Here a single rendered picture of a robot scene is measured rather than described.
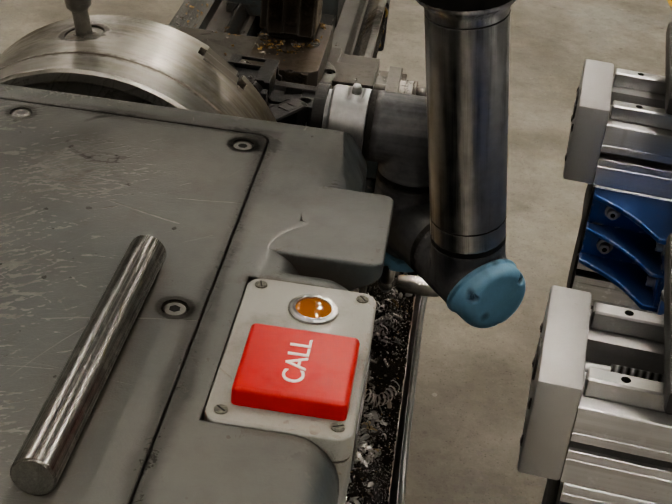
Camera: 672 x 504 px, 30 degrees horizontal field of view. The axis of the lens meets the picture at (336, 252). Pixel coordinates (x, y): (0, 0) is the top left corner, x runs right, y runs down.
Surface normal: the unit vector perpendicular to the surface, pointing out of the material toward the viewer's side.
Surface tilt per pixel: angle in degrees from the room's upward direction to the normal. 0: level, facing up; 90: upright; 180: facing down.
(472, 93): 94
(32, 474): 90
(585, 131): 90
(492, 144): 89
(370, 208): 0
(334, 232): 0
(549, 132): 0
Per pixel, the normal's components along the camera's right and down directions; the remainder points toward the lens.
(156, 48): 0.32, -0.79
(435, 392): 0.09, -0.84
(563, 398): -0.22, 0.50
